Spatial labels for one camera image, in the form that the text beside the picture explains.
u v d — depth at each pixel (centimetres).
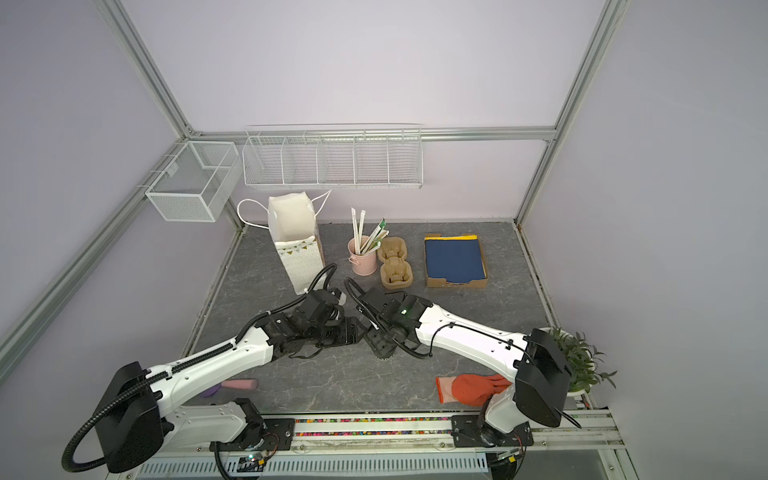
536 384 39
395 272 102
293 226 104
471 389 79
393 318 54
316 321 63
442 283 99
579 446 73
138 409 40
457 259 108
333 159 101
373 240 95
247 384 78
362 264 100
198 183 99
